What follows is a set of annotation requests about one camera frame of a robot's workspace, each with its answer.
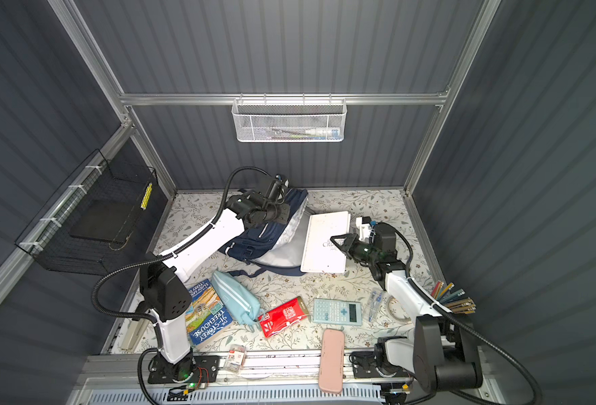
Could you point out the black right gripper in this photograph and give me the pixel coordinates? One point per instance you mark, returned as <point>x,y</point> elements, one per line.
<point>353,242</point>

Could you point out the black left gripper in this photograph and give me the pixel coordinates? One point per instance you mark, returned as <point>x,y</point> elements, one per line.
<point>284,215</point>

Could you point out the white notebook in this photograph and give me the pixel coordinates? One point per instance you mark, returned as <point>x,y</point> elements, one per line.
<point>320,254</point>

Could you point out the navy blue student backpack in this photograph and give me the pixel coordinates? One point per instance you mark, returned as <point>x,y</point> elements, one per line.
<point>274,248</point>

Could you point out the light teal pencil pouch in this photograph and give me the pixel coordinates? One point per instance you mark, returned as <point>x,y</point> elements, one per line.
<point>242,305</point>

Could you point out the blue treehouse storybook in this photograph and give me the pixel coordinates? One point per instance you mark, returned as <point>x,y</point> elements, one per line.
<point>207,314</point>

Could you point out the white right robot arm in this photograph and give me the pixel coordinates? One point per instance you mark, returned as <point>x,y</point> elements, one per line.
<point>439,355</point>

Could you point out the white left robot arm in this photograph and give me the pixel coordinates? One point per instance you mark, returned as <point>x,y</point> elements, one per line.
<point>163,282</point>

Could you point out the clear pen pack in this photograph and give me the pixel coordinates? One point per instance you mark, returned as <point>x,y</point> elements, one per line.
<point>375,301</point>

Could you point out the teal calculator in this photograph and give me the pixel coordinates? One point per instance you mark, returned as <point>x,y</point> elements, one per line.
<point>337,312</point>

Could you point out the clear tape roll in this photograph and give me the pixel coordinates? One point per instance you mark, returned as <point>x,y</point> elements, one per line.
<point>395,311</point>

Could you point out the red snack packet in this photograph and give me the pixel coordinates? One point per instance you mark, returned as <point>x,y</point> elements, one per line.
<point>282,317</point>

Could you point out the white marker in basket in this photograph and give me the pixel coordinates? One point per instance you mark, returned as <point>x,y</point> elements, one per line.
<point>324,133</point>

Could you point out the pink cup with pencils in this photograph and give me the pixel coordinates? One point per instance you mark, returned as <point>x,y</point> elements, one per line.
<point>454,299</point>

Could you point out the pink pencil case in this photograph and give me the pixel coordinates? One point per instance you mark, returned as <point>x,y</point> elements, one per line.
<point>330,377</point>

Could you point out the small clear eraser box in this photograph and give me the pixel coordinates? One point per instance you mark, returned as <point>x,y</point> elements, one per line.
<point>236,358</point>

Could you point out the white wire mesh basket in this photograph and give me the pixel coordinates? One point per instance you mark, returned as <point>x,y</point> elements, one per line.
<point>287,121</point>

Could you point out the black wire wall basket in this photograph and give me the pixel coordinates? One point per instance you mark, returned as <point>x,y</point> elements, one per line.
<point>88,229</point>

